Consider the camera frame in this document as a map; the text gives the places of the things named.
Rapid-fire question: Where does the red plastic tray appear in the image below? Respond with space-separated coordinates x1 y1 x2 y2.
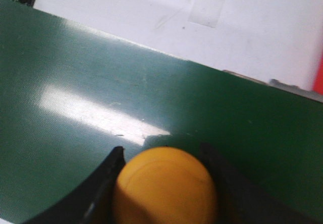
312 57 323 95

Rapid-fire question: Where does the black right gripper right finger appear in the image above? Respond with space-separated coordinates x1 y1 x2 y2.
200 143 315 223

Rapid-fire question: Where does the green conveyor belt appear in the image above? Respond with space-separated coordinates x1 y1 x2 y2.
1 0 322 223

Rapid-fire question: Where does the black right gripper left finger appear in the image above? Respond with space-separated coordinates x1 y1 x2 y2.
24 146 125 223

